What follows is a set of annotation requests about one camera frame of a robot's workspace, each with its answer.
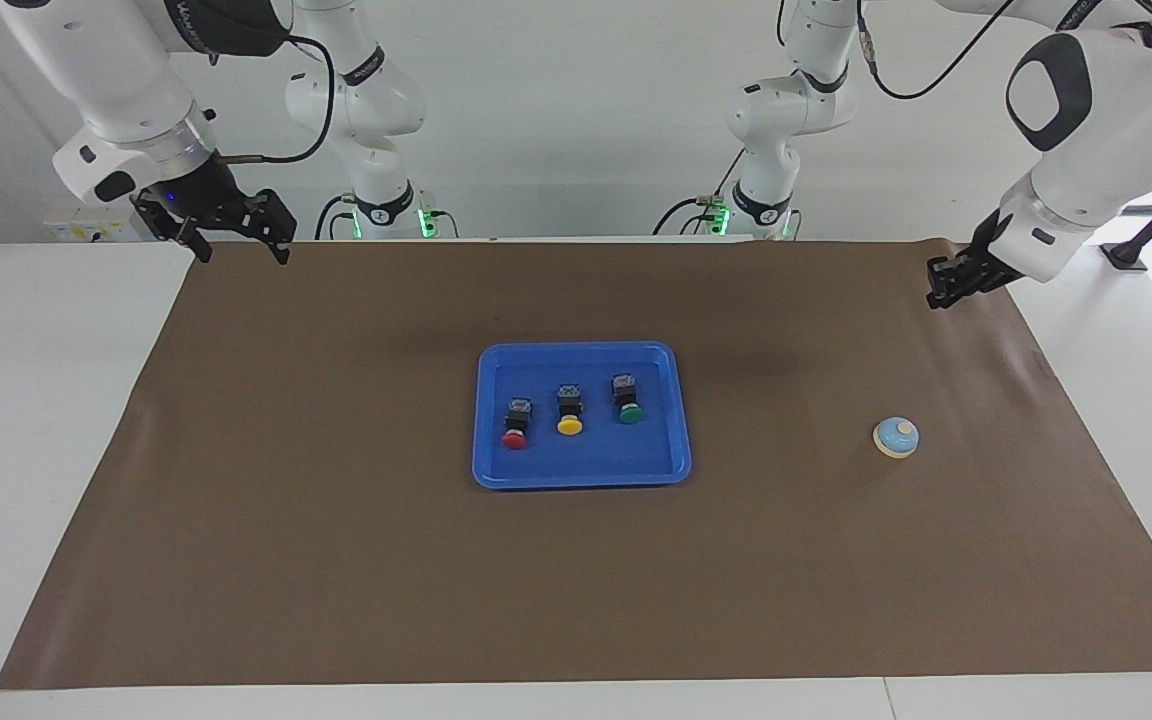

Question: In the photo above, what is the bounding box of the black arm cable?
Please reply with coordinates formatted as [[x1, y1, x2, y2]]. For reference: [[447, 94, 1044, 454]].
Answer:
[[206, 33, 337, 166], [854, 0, 1027, 101]]

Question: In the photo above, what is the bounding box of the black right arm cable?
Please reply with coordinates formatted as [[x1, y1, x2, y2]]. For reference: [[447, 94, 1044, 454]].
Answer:
[[206, 33, 337, 166]]

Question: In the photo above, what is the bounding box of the brown table mat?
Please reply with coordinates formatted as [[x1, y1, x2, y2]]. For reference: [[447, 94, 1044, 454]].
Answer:
[[0, 237, 1152, 691]]

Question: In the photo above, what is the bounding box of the black right base cable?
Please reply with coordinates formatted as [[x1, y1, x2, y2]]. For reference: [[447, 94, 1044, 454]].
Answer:
[[313, 193, 359, 241]]

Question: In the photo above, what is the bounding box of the light blue call bell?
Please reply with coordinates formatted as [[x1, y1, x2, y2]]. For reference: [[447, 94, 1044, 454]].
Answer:
[[872, 416, 921, 460]]

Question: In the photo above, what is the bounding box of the blue plastic tray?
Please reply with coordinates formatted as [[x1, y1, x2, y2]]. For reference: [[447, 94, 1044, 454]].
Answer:
[[471, 341, 694, 491]]

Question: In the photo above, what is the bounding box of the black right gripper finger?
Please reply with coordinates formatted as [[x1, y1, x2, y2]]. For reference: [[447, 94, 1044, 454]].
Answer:
[[255, 189, 298, 267], [163, 219, 213, 265]]

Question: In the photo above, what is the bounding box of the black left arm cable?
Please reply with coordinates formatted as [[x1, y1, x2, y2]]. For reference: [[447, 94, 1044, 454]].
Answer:
[[854, 0, 1027, 101]]

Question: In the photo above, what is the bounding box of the black left base cable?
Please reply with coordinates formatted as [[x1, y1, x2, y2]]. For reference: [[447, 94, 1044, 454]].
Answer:
[[651, 150, 739, 237]]

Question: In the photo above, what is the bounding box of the white wall power strip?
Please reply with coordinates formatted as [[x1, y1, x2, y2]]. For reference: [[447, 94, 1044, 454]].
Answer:
[[44, 217, 137, 244]]

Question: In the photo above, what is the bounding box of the green push button switch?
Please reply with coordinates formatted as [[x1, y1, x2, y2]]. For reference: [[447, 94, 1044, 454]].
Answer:
[[610, 374, 646, 426]]

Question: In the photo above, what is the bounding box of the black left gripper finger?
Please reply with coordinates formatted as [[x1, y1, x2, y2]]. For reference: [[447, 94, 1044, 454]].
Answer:
[[926, 254, 978, 310], [956, 251, 1003, 292]]

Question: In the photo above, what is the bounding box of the red push button switch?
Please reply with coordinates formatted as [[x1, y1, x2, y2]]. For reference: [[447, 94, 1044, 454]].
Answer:
[[500, 396, 535, 452]]

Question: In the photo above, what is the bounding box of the black base cable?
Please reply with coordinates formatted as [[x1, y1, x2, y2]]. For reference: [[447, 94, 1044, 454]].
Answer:
[[313, 193, 359, 241], [651, 150, 739, 237]]

